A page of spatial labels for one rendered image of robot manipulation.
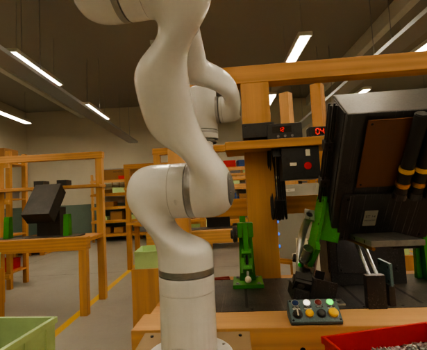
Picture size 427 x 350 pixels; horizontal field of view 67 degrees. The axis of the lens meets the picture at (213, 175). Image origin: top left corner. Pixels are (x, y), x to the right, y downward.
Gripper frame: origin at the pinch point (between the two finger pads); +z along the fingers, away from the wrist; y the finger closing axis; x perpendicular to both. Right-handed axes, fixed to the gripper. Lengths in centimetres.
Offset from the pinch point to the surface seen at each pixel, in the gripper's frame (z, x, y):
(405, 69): -55, 92, -66
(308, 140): -22, 42, -54
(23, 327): 37, -57, -1
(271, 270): 38, 22, -65
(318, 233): 16.3, 37.3, -28.0
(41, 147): -199, -678, -983
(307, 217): 11, 35, -36
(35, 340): 37, -48, 8
